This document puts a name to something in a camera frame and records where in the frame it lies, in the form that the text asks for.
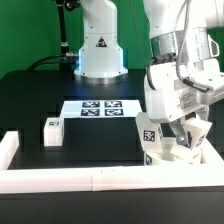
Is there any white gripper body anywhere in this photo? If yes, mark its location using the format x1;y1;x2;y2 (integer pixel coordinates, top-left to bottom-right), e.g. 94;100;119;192
144;59;224;123

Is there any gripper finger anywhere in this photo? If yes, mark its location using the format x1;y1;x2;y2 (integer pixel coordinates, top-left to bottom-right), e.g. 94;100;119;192
195;105;210;122
169;117;189;146

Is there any black cable bundle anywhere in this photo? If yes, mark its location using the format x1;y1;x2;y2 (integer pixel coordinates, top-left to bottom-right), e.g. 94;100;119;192
25;51;79;72

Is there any white U-shaped fence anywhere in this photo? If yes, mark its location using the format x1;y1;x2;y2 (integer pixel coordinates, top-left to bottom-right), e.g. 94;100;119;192
0;131;224;194

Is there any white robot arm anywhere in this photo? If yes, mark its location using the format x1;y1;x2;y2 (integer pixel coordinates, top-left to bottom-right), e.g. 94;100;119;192
74;0;224;145

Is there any white marker sheet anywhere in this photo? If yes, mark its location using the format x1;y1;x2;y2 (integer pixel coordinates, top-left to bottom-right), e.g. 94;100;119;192
60;100;142;118

